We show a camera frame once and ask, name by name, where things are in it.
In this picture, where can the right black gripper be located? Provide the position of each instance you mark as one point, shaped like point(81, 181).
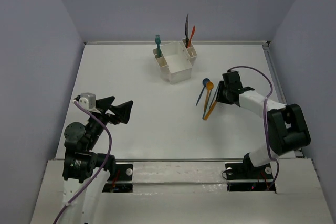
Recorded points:
point(220, 97)

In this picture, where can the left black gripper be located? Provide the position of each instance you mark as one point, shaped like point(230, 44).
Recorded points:
point(107, 114)

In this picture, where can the teal chopstick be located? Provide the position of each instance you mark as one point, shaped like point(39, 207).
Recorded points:
point(213, 100)
point(207, 111)

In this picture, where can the orange plastic spoon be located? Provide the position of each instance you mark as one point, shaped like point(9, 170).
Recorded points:
point(209, 87)

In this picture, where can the orange chopstick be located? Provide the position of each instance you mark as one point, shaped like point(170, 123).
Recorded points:
point(214, 104)

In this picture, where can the blue plastic spoon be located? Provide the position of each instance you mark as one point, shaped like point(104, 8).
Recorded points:
point(204, 83)

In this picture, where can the orange plastic knife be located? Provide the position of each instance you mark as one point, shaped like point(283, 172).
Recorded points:
point(191, 37)

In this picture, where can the teal plastic fork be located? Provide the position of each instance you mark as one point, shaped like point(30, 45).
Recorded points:
point(158, 42)

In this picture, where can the metal table knife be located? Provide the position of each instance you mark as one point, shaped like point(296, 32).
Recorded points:
point(186, 31)

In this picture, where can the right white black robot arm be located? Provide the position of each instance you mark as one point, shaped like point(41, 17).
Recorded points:
point(284, 125)

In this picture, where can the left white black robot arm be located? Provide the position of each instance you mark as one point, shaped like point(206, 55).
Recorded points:
point(88, 163)

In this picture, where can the white utensil caddy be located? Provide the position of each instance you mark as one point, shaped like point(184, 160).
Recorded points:
point(176, 61)

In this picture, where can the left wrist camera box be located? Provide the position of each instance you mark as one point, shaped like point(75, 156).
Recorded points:
point(86, 101)

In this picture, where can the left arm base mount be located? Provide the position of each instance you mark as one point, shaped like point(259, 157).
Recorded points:
point(121, 180)

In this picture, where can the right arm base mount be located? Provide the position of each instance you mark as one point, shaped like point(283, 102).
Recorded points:
point(239, 180)

